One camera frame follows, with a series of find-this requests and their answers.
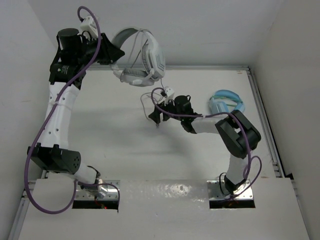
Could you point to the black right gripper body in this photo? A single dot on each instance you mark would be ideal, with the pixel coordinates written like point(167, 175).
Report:
point(169, 107)

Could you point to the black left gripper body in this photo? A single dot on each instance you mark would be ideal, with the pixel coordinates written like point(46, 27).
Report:
point(87, 52)

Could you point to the white grey headphones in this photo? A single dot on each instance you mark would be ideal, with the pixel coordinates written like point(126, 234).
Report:
point(152, 59)

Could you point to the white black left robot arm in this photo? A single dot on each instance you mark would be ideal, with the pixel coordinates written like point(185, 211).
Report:
point(67, 71)

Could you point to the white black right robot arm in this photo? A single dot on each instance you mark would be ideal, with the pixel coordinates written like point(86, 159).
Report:
point(238, 134)

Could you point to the light blue headphones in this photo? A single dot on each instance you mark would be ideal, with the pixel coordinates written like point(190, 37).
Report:
point(225, 101)

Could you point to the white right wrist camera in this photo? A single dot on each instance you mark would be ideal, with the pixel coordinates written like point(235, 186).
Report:
point(168, 94)

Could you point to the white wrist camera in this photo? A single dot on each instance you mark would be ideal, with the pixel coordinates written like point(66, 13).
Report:
point(89, 28)
point(168, 94)

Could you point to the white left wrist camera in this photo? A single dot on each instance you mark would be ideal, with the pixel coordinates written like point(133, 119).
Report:
point(89, 28)

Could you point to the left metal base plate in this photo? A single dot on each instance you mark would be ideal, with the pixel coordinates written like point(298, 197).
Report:
point(106, 192)

